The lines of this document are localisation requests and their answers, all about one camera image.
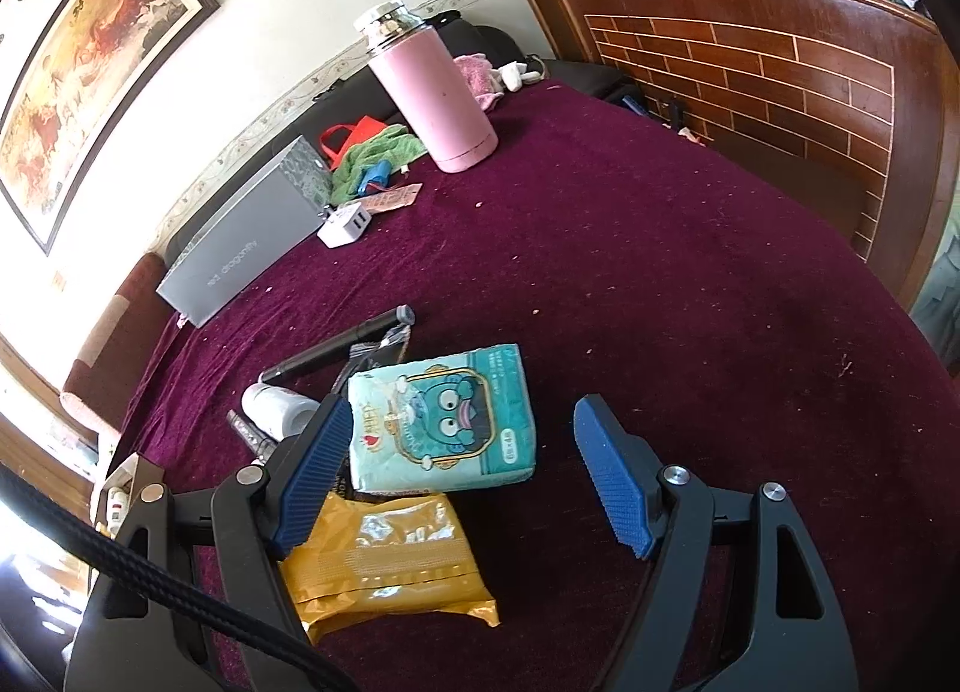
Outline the pink paper tag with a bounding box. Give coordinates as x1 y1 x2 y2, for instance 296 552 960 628
358 183 421 214

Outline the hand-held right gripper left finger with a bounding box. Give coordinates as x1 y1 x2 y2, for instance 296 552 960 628
64 396 357 692

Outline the small silver black stick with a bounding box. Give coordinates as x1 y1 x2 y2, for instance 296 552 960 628
227 409 282 468

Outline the plain white bottle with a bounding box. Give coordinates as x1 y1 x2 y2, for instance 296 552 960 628
240 383 322 442

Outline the framed horse painting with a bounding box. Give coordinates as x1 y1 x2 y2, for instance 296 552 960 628
0 0 222 256

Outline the pink fluffy cloth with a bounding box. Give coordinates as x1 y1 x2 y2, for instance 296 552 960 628
452 54 505 112

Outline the grey rectangular box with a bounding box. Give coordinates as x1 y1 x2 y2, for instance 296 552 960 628
156 135 332 328

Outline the black braided cable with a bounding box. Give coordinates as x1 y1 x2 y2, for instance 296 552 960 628
0 463 353 692

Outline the cardboard box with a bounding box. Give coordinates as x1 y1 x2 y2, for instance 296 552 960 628
94 453 162 539

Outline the small white item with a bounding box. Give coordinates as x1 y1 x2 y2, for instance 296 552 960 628
499 58 545 93

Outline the yellow foil packet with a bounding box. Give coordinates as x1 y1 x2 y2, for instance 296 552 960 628
277 489 500 646

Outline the pink thermos bottle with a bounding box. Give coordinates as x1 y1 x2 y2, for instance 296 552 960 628
354 0 500 174

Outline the green cloth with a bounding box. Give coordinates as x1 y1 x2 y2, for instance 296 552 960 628
330 125 428 205

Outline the black cushion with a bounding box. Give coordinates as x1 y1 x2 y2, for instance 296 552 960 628
161 9 646 265

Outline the dark red sofa cushion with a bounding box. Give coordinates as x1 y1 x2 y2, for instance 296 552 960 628
60 253 170 438

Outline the long black pen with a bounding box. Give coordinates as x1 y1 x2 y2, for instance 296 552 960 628
259 304 417 385

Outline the red bag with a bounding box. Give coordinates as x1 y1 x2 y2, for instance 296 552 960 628
319 116 387 160

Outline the black foil packet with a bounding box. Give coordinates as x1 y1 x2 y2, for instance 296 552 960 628
341 324 413 382

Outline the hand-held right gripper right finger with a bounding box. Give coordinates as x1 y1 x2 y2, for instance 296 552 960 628
574 396 860 692

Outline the white USB charger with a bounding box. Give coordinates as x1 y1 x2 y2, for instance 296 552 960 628
316 206 374 248

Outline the teal tissue pack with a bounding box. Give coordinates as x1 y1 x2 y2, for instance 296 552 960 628
346 343 537 494

